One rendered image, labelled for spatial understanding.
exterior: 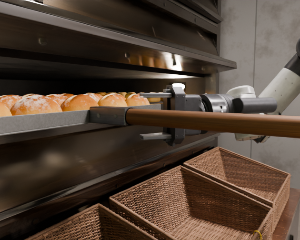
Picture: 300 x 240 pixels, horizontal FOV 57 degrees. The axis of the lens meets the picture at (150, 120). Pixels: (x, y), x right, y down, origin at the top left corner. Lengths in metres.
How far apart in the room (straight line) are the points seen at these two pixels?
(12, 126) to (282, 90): 0.75
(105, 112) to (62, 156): 0.41
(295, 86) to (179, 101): 0.47
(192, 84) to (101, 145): 1.19
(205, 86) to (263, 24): 1.80
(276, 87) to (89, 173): 0.66
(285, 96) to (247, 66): 2.71
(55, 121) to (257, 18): 3.35
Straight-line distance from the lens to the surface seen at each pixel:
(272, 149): 3.65
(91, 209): 1.00
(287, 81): 0.94
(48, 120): 0.50
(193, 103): 0.57
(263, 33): 3.66
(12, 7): 0.66
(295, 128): 0.41
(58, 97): 0.65
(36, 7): 0.69
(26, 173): 0.85
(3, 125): 0.46
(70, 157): 0.94
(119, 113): 0.52
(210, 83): 2.02
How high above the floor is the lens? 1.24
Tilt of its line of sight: 6 degrees down
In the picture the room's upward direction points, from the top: straight up
